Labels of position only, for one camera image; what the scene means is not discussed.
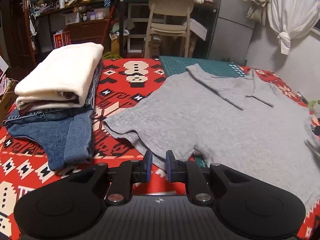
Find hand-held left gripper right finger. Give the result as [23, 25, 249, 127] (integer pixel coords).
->
[165, 150, 253, 205]

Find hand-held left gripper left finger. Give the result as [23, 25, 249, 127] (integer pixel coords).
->
[67, 150, 153, 204]

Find grey knit shirt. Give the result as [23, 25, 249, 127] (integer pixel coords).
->
[102, 64, 320, 205]

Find red patterned blanket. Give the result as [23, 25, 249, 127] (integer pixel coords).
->
[0, 57, 320, 240]

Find folded blue jeans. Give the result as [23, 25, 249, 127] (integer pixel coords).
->
[5, 105, 94, 171]

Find dark striped folded garment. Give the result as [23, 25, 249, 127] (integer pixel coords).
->
[85, 60, 103, 110]

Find green cutting mat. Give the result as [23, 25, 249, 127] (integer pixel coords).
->
[159, 55, 247, 168]

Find cream folded sweater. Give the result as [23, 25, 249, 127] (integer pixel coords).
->
[14, 42, 104, 109]

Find white flat box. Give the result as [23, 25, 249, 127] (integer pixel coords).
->
[190, 19, 208, 40]

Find wooden drawer cabinet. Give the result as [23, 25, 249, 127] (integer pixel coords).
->
[66, 20, 110, 45]

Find grey refrigerator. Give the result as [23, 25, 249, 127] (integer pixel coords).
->
[207, 0, 258, 60]

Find small red box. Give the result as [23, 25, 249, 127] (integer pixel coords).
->
[53, 30, 72, 49]

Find beige plastic chair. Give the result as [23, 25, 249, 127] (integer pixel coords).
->
[144, 0, 195, 58]

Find large red white box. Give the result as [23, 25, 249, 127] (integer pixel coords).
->
[0, 55, 9, 80]

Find beige cloth bag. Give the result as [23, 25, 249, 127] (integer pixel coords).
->
[246, 0, 272, 27]

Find brown wooden door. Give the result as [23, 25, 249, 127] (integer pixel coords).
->
[7, 0, 38, 67]

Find white knotted curtain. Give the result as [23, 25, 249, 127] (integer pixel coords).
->
[266, 0, 320, 55]

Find red broom handle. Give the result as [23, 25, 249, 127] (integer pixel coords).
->
[101, 5, 117, 44]

